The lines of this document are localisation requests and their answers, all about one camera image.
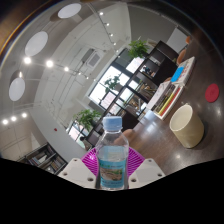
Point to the small plant in white pot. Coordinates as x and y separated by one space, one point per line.
112 83

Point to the bushy green potted plant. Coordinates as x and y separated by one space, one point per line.
87 118

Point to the cream ceramic cup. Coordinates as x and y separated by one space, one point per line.
186 128

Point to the tall dark bookshelf unit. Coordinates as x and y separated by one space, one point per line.
43 158

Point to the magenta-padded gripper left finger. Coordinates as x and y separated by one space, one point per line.
78 171

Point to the clear water bottle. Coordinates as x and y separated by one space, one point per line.
112 160

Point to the flat book with blue patch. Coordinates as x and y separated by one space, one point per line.
184 70

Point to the green plant in dark pot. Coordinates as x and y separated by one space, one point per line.
138 48

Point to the flat round red coaster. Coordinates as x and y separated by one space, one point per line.
212 93

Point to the ceiling spotlights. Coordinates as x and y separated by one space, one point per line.
49 63

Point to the low dark shelf unit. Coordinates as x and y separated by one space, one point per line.
160 66

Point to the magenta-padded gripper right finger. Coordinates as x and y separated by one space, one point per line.
146 171

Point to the ceiling air conditioner unit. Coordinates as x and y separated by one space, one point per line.
92 59

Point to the white wall radiator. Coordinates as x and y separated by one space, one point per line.
176 39

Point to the stack of books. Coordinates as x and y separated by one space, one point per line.
165 100

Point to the round white ceiling panels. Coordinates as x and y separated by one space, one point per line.
36 43

